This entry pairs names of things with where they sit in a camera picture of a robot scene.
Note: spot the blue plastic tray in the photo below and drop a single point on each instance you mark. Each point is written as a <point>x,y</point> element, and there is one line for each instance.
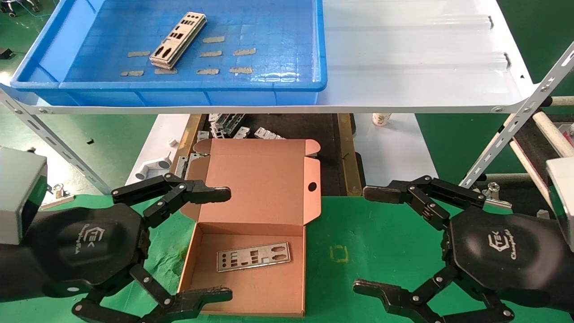
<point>278,45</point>

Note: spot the slotted grey angle post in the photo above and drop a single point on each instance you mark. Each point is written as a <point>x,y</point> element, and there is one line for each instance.
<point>45,132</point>
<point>515,120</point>

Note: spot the small white cap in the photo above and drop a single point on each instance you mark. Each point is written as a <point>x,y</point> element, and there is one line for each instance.
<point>173,142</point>

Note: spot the black power adapter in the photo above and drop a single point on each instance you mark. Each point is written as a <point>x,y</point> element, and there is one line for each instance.
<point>6,53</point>

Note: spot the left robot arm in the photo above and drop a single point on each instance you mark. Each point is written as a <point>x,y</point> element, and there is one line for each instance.
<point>13,273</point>

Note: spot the white pipe fitting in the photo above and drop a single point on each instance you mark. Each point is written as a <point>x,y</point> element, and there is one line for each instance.
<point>154,167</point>

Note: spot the brown cardboard box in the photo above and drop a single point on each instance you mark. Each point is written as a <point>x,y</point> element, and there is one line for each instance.
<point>260,179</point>

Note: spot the long grey metal bracket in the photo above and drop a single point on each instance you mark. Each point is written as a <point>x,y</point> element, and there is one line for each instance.
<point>180,166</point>

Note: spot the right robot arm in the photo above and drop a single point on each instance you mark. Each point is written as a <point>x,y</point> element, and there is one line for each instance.
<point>563,298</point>

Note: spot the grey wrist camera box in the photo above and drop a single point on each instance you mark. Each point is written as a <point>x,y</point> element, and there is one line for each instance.
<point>563,197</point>
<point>20,193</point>

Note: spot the white lower board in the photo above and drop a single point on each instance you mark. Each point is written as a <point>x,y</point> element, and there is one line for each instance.
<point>394,157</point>

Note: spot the dark cart panel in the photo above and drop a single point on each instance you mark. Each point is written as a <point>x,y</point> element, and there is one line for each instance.
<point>538,143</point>

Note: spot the white paper cup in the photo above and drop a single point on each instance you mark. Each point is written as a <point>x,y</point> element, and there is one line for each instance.
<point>381,119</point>

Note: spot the silver binder clip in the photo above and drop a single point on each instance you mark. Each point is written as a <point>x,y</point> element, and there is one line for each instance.
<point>498,203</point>
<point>56,202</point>

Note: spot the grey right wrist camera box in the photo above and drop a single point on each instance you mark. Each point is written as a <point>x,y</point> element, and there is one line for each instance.
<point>563,197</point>

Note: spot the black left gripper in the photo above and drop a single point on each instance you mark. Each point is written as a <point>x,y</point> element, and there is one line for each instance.
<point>89,242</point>

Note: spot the small silver metal bracket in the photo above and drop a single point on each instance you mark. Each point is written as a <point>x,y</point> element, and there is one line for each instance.
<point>202,135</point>
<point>242,132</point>

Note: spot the chair wheel base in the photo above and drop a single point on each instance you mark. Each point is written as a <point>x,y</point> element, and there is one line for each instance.
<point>13,8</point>

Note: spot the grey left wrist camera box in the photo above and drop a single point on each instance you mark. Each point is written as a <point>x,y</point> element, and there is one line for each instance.
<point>20,193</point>

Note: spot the white horizontal tube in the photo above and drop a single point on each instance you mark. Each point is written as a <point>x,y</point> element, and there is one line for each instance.
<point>563,101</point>

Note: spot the dark wood-framed parts tray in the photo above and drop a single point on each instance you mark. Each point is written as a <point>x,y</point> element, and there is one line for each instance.
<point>291,125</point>

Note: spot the grey tape patch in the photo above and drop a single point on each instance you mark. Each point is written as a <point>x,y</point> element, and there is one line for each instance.
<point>139,54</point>
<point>170,71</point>
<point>213,39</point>
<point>132,73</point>

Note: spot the thin white tube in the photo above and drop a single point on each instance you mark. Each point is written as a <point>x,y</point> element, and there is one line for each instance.
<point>527,166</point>

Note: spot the grey horizontal tube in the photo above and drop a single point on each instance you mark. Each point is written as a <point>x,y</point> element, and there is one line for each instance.
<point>515,177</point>

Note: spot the green table cloth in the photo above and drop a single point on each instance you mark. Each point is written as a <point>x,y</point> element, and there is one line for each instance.
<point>367,251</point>

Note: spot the thick white tube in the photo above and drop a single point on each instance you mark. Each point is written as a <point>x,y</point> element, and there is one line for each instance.
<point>554,132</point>

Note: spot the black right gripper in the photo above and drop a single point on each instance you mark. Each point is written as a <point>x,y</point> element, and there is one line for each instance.
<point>502,251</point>

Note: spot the dark grey metal bracket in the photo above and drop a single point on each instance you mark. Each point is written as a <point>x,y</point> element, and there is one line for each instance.
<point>234,122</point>

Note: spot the silver ribbed metal part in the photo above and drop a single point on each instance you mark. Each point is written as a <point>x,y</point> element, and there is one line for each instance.
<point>267,133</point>

